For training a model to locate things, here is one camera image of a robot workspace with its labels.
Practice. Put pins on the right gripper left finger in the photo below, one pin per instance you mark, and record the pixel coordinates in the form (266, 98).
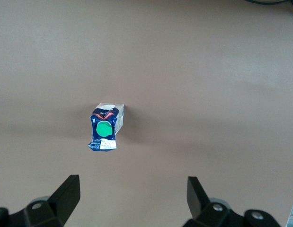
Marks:
(54, 212)

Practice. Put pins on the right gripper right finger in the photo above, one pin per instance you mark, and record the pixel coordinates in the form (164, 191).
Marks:
(207, 217)

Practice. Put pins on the blue milk carton green cap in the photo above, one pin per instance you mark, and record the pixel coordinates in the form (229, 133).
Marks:
(103, 128)

